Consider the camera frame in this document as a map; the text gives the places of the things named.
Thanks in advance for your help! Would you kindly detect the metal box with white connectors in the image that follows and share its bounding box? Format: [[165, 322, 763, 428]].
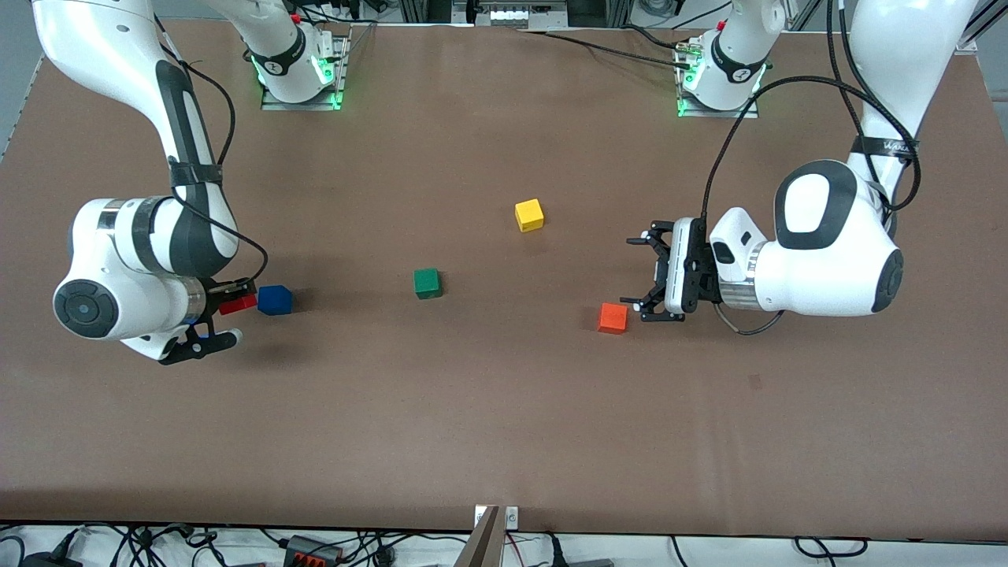
[[453, 0, 569, 31]]

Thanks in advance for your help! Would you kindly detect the black connector with orange levers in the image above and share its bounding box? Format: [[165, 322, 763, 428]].
[[283, 534, 345, 567]]

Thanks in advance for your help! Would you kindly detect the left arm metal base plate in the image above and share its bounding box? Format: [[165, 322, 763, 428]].
[[676, 43, 761, 120]]

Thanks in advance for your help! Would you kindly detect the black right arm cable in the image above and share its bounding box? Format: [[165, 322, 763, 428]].
[[154, 16, 269, 288]]

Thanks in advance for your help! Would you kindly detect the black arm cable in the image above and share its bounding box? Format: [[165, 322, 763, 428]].
[[154, 16, 269, 288], [701, 0, 922, 335]]

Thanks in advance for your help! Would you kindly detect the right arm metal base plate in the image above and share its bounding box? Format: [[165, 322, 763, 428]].
[[260, 31, 351, 111]]

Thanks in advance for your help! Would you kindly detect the black cable lying on table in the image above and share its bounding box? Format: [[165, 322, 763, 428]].
[[516, 28, 694, 70]]

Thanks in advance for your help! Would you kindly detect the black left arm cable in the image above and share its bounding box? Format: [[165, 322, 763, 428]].
[[701, 0, 922, 335]]

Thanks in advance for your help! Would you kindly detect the grey camera stand strut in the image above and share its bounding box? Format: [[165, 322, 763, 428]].
[[453, 506, 502, 567]]

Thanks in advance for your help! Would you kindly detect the black looped cable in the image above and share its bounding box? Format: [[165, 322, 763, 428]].
[[794, 535, 869, 558]]

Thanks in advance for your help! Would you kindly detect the aluminium frame profile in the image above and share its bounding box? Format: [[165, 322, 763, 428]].
[[954, 0, 1008, 54]]

